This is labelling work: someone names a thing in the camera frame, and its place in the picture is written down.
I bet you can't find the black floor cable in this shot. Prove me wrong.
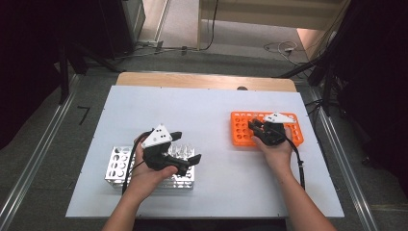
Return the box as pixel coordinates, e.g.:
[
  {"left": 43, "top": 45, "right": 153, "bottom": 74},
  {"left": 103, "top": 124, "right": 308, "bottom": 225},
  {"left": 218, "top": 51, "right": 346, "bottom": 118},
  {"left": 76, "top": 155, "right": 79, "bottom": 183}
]
[{"left": 198, "top": 0, "right": 220, "bottom": 52}]

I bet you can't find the grey cabinet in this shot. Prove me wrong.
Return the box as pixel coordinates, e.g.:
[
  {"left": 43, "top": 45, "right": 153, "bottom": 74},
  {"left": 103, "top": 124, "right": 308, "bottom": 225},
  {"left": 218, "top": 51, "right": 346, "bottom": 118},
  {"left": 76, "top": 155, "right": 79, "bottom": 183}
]
[{"left": 121, "top": 0, "right": 147, "bottom": 42}]

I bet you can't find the person's dark clothing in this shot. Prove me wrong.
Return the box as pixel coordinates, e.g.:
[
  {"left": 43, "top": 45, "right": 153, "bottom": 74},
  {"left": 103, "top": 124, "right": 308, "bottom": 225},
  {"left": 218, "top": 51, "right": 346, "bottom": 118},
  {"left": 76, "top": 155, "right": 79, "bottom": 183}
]
[{"left": 133, "top": 218, "right": 290, "bottom": 231}]

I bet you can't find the white board sheet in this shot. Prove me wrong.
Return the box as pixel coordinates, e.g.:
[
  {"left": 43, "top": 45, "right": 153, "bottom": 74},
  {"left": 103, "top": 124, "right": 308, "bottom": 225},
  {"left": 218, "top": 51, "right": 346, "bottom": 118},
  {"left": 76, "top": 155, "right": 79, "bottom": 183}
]
[{"left": 65, "top": 85, "right": 344, "bottom": 219}]

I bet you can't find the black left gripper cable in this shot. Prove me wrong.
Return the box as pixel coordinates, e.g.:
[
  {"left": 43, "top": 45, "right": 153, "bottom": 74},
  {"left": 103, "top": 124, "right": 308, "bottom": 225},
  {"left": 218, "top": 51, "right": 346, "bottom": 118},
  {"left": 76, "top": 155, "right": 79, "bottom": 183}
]
[{"left": 121, "top": 129, "right": 153, "bottom": 195}]

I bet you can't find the black curtain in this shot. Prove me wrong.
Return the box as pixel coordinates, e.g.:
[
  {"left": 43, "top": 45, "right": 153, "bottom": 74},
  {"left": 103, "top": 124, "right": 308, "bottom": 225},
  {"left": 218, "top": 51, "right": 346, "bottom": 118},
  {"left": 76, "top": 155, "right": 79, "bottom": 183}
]
[
  {"left": 333, "top": 0, "right": 408, "bottom": 193},
  {"left": 0, "top": 0, "right": 126, "bottom": 150}
]

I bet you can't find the person's right hand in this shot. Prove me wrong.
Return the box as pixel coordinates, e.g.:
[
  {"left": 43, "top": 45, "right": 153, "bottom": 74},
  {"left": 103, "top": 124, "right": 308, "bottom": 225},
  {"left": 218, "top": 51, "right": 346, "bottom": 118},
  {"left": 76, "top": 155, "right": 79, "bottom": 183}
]
[{"left": 251, "top": 127, "right": 294, "bottom": 177}]

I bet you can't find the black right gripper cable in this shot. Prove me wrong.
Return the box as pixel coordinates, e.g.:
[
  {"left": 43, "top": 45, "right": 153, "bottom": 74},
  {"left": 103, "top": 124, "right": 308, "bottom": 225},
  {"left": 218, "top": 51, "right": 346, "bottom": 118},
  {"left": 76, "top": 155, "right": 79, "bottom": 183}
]
[{"left": 282, "top": 134, "right": 306, "bottom": 191}]

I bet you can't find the beige wooden shelf unit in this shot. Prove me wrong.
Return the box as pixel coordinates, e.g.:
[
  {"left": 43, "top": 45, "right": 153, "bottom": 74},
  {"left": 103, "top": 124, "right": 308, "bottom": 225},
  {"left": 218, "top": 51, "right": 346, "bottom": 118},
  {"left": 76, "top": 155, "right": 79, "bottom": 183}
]
[{"left": 196, "top": 0, "right": 350, "bottom": 32}]

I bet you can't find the white floor cable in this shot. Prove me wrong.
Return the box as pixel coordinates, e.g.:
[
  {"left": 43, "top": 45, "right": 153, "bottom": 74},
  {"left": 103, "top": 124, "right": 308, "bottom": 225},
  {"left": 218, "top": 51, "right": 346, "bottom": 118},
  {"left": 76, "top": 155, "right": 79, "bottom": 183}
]
[{"left": 263, "top": 40, "right": 299, "bottom": 59}]

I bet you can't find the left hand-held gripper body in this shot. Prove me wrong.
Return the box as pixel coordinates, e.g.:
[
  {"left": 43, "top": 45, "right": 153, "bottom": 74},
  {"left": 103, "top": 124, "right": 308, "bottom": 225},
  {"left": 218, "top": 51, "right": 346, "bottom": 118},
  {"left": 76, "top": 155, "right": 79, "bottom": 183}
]
[{"left": 140, "top": 123, "right": 191, "bottom": 177}]

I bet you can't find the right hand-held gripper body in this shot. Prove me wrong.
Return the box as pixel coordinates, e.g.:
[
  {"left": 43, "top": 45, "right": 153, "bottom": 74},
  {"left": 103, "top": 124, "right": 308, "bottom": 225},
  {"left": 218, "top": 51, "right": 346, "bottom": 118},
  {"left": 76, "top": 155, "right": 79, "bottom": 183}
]
[{"left": 254, "top": 113, "right": 296, "bottom": 146}]

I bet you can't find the aluminium floor rail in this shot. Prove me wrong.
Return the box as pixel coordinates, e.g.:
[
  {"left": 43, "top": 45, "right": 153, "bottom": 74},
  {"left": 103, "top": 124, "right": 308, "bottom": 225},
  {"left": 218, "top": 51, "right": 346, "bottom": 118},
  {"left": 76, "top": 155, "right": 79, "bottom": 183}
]
[
  {"left": 0, "top": 74, "right": 81, "bottom": 231},
  {"left": 309, "top": 86, "right": 379, "bottom": 231}
]

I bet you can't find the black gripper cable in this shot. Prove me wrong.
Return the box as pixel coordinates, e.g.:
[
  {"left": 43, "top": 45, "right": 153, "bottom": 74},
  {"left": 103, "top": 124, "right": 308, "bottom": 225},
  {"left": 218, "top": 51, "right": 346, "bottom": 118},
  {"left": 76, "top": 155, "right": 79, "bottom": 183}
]
[
  {"left": 121, "top": 129, "right": 153, "bottom": 195},
  {"left": 282, "top": 134, "right": 306, "bottom": 191}
]

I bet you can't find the grey floor cable bundle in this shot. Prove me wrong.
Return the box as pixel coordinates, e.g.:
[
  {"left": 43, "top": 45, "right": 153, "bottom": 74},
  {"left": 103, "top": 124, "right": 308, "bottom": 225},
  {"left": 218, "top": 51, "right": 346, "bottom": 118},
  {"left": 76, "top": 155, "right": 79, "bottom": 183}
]
[{"left": 115, "top": 39, "right": 198, "bottom": 61}]

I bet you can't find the orange plastic test tube rack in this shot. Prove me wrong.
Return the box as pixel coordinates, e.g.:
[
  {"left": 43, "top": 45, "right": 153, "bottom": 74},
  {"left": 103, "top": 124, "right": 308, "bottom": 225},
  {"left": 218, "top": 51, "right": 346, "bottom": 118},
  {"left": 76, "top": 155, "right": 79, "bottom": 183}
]
[{"left": 230, "top": 111, "right": 305, "bottom": 148}]

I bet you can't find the black metal stand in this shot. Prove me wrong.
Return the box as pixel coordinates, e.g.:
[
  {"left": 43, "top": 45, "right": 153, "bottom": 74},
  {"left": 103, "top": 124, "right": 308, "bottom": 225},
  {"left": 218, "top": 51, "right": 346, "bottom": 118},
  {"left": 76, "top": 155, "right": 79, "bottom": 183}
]
[
  {"left": 272, "top": 47, "right": 341, "bottom": 116},
  {"left": 57, "top": 41, "right": 126, "bottom": 105}
]

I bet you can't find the silver metal test tube rack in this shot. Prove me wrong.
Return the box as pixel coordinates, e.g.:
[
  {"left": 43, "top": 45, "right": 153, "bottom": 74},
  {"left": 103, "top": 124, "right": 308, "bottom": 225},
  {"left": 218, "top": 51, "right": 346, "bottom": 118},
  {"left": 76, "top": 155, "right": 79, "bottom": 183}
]
[{"left": 104, "top": 145, "right": 195, "bottom": 191}]

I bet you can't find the person's left hand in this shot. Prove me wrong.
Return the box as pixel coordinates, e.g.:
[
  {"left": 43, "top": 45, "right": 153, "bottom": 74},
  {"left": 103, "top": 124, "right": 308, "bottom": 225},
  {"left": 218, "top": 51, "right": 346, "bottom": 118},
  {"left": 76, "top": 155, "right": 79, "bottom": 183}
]
[{"left": 129, "top": 134, "right": 179, "bottom": 200}]

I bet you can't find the wooden table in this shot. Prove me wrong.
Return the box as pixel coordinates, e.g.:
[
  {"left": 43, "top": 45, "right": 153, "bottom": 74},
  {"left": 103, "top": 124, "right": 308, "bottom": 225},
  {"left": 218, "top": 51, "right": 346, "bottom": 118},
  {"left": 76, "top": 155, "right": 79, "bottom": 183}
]
[{"left": 115, "top": 71, "right": 297, "bottom": 93}]

